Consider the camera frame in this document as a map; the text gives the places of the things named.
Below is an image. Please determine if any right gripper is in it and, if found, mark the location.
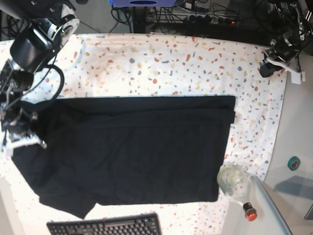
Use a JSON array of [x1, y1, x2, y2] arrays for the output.
[[0, 108, 47, 157]]

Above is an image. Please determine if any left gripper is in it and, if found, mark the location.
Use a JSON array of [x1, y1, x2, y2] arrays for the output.
[[259, 49, 305, 77]]

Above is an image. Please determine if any black t-shirt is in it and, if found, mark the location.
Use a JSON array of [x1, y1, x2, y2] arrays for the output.
[[12, 96, 236, 218]]

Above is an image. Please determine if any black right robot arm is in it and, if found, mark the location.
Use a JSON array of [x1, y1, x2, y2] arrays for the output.
[[0, 0, 80, 157]]

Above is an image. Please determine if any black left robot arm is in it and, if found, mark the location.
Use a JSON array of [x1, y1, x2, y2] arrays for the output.
[[260, 0, 313, 80]]

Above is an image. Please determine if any terrazzo pattern tablecloth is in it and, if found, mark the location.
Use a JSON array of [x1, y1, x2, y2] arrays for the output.
[[0, 34, 287, 235]]

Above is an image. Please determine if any green tape roll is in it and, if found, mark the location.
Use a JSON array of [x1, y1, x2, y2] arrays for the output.
[[288, 156, 301, 171]]

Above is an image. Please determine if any clear bottle with orange cap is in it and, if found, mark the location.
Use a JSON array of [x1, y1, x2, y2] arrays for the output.
[[217, 164, 257, 222]]

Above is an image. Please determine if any black computer keyboard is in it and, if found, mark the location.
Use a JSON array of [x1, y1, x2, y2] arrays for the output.
[[46, 213, 162, 235]]

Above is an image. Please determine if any blue box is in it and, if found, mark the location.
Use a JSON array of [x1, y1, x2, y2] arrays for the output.
[[109, 0, 184, 7]]

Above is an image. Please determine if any grey metal bar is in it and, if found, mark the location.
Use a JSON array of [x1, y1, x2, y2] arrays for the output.
[[251, 176, 292, 235]]

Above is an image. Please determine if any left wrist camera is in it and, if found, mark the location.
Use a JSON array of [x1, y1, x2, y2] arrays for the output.
[[291, 71, 306, 85]]

